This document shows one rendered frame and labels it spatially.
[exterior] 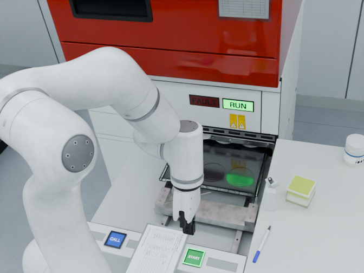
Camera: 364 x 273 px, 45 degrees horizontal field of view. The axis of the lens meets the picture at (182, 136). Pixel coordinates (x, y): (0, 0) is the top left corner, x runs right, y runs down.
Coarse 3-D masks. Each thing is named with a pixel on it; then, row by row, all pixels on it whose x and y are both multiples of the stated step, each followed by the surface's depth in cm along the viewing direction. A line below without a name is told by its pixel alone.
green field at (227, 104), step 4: (224, 100) 160; (228, 100) 160; (232, 100) 159; (224, 104) 162; (228, 104) 161; (232, 104) 160; (236, 104) 160; (240, 104) 159; (244, 104) 159; (248, 104) 158; (252, 104) 157; (232, 108) 162; (236, 108) 161; (240, 108) 160; (244, 108) 160; (248, 108) 159; (252, 108) 159
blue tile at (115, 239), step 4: (112, 232) 139; (112, 236) 138; (116, 236) 138; (120, 236) 138; (124, 236) 138; (108, 240) 137; (112, 240) 137; (116, 240) 137; (120, 240) 136; (108, 244) 136; (112, 244) 136; (116, 244) 136
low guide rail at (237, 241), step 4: (248, 200) 158; (244, 204) 157; (248, 204) 156; (236, 232) 148; (240, 232) 148; (236, 236) 147; (240, 236) 147; (236, 240) 145; (240, 240) 147; (236, 244) 144; (232, 248) 143; (236, 248) 143; (232, 252) 142; (236, 252) 142
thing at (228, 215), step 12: (168, 204) 156; (204, 204) 155; (216, 204) 154; (228, 204) 154; (204, 216) 151; (216, 216) 150; (228, 216) 150; (240, 216) 149; (240, 228) 148; (252, 228) 145
